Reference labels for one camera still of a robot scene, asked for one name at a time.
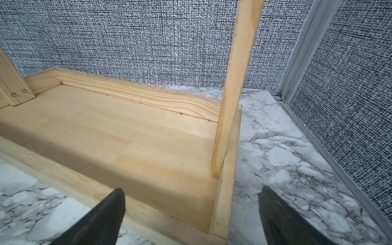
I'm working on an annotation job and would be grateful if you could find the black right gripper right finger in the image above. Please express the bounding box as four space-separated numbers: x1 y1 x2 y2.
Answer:
258 186 334 245

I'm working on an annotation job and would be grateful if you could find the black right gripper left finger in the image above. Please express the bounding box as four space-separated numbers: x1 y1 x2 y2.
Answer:
51 188 126 245

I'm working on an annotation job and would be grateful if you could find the wooden hanging rack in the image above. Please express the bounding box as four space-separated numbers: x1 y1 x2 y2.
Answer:
1 1 264 245

